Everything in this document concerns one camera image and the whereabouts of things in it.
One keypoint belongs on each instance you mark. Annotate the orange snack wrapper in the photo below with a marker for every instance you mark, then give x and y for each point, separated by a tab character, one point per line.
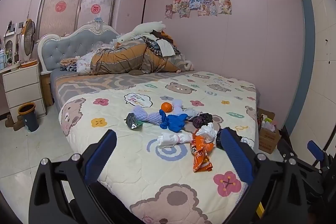
201	150

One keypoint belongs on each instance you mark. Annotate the white desk fan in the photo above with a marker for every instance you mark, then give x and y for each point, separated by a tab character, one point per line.
27	41

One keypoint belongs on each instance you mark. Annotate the dark purple plastic bag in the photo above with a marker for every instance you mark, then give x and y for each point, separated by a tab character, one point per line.
202	119

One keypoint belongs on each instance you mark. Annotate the pale grey cloth scrap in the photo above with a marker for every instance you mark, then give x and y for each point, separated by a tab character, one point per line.
191	113

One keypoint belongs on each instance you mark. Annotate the green silver foil wrapper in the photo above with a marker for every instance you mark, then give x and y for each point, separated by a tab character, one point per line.
132	122

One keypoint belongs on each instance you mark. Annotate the brown boots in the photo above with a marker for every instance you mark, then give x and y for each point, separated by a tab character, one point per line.
9	122

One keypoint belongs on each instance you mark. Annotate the anime posters on wall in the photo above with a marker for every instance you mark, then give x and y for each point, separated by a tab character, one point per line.
203	8

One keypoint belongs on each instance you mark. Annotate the orange grey folded duvet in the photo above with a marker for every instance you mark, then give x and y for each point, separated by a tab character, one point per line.
130	56

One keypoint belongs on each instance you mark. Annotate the pile of clothes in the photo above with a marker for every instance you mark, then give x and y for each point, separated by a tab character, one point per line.
159	46

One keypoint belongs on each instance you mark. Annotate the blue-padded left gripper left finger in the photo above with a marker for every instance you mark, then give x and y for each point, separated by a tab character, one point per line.
61	190

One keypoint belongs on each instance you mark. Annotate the lavender foam fruit net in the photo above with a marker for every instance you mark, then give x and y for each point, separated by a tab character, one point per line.
142	115

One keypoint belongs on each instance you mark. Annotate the orange mandarin peel ball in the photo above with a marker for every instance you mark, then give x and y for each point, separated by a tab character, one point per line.
167	107

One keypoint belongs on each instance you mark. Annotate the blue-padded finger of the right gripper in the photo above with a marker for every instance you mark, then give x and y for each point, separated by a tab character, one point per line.
315	150

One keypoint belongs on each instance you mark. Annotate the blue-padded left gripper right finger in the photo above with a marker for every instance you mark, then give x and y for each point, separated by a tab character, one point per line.
275	191

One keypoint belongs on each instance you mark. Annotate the white tissue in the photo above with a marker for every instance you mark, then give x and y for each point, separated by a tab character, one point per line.
207	132

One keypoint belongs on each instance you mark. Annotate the dark bin with orange rim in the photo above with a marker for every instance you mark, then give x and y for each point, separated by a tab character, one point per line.
28	114

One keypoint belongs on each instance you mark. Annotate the white goose plush toy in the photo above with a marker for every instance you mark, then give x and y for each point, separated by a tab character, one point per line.
144	28

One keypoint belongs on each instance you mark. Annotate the bed with cartoon bear quilt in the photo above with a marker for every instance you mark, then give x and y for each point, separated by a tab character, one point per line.
142	131

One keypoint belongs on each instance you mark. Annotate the white bedside drawer cabinet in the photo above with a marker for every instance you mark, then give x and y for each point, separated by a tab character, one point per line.
21	86

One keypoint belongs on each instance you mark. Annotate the cardboard box with items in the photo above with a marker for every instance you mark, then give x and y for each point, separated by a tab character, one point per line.
269	134

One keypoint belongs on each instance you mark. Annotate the blue glove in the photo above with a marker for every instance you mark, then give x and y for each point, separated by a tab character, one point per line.
174	123

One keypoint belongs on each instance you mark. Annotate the grey tufted headboard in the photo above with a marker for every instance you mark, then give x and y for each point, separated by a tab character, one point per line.
53	48

